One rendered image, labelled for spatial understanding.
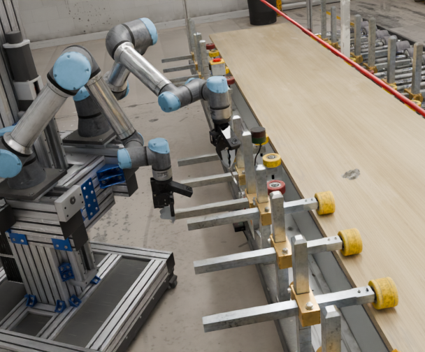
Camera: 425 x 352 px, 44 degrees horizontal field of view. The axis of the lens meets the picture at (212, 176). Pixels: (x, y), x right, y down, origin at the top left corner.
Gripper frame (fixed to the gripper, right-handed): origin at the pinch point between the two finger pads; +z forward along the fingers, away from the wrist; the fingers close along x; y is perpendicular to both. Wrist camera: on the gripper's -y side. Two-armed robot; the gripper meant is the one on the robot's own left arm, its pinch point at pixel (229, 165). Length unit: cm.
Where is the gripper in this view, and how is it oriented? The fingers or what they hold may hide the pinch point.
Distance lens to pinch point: 205.3
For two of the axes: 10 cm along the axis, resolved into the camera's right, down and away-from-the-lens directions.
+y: -4.6, -3.6, 8.1
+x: -8.8, 3.1, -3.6
